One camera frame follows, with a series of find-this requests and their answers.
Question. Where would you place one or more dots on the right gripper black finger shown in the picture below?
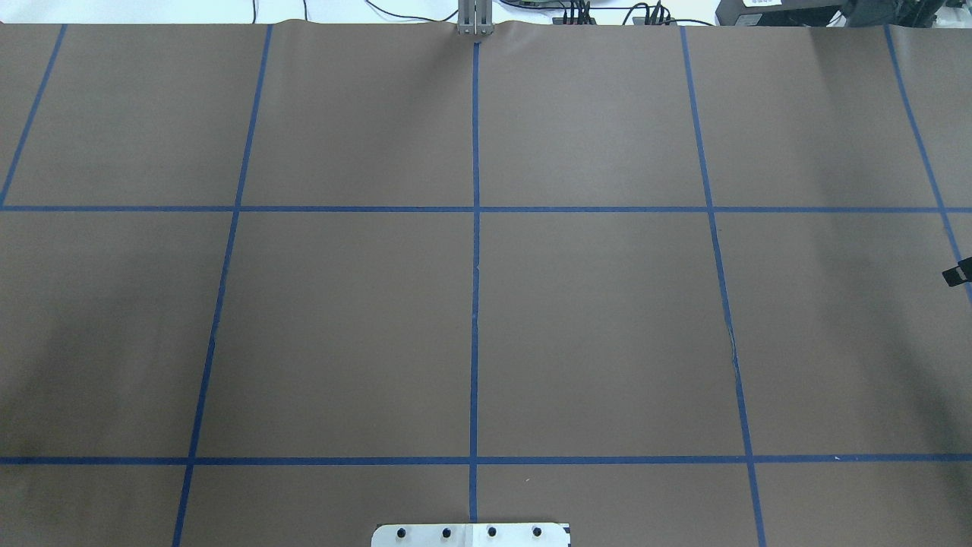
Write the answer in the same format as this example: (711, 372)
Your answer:
(960, 274)

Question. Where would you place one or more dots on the black box with label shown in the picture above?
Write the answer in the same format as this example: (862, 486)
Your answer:
(777, 13)

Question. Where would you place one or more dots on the brown paper table mat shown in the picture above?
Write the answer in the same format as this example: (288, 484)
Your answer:
(282, 284)

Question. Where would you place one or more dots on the black usb hub with cables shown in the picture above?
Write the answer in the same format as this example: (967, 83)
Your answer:
(575, 14)

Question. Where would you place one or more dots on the aluminium frame post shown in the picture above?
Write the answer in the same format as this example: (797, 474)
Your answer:
(475, 18)

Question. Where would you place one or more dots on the white pedestal column with base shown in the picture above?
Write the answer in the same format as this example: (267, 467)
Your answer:
(472, 534)

